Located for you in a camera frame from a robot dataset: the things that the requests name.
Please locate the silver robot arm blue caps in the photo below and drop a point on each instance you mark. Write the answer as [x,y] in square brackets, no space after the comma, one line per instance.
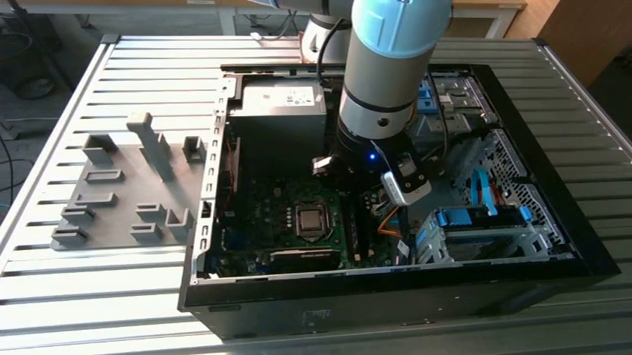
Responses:
[376,74]

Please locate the silver CPU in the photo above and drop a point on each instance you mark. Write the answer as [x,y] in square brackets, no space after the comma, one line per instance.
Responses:
[312,220]

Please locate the low metal disk bay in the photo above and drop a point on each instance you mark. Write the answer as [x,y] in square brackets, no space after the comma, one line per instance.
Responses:
[493,233]

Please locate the empty blue disk carrier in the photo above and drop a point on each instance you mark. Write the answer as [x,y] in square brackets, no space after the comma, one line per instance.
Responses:
[425,101]

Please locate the grey power supply unit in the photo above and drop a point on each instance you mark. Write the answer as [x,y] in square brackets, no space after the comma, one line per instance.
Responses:
[281,96]

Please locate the brown wooden cabinet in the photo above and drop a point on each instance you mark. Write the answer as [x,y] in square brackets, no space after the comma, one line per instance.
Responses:
[583,37]

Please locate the black open PC case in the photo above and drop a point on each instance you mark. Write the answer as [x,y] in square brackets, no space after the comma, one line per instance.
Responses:
[345,296]

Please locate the grey parts rack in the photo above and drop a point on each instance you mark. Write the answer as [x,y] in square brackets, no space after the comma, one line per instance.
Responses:
[128,192]

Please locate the green motherboard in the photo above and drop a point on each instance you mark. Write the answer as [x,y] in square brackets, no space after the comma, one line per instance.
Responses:
[257,222]

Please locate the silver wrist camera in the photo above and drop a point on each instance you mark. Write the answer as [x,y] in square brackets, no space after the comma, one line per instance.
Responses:
[408,188]

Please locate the CPU socket metal frame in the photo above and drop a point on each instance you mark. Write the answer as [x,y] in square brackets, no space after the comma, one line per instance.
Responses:
[312,235]

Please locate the white framed desk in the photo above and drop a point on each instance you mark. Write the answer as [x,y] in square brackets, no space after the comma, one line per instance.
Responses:
[504,20]

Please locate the black graphics card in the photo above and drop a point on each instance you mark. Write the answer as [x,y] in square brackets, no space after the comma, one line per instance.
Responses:
[303,259]

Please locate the hard disk in blue carrier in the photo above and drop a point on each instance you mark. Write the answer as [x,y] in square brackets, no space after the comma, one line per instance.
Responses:
[456,216]

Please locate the black wheeled stand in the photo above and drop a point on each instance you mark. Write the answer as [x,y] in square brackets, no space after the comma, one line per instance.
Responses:
[36,87]

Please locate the tall metal drive cage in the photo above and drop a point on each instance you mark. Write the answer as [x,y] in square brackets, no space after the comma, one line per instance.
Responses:
[469,111]

